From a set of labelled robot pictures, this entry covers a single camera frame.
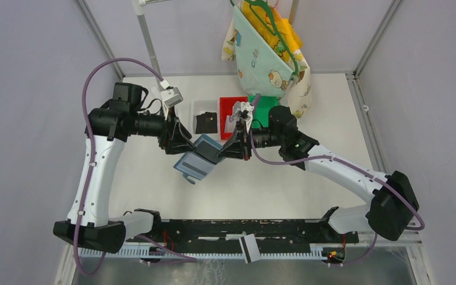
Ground white magnetic stripe card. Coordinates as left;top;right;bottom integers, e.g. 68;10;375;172
239;234;262;264

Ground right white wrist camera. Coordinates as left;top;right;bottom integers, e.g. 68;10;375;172
230;101;255;132

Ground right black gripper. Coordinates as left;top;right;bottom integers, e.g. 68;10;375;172
217;119;284;162

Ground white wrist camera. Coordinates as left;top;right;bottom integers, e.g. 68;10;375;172
159;80;183;118
230;101;255;132

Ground mint cartoon print cloth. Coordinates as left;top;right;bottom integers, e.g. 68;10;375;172
221;1;312;121

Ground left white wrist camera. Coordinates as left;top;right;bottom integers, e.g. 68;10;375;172
159;80;183;118

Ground white clothes rack stand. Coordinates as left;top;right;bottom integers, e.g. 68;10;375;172
131;0;162;75

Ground white plastic bin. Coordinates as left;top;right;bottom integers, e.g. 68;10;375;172
190;100;221;142

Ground green plastic bin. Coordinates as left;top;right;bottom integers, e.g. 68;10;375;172
251;96;280;128

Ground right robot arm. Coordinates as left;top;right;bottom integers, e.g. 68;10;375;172
218;102;425;242

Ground credit cards in red bin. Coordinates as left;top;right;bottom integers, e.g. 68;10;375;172
224;113;240;134

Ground red plastic bin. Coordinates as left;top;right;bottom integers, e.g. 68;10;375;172
218;96;248;140

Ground green clothes hanger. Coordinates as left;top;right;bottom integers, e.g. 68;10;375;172
221;1;303;82

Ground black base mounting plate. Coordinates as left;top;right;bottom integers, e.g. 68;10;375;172
145;219;359;254

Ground black cards in white bin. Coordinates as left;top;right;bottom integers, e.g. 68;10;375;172
195;112;218;134

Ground white slotted cable duct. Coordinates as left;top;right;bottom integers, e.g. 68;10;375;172
79;245;347;261

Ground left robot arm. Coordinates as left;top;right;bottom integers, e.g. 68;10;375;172
53;83;195;254

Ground blue card holder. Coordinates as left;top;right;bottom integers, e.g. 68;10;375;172
173;134;217;185

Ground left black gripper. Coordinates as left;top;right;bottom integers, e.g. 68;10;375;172
129;104;197;154

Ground black card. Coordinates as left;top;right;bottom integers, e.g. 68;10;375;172
194;136;224;164

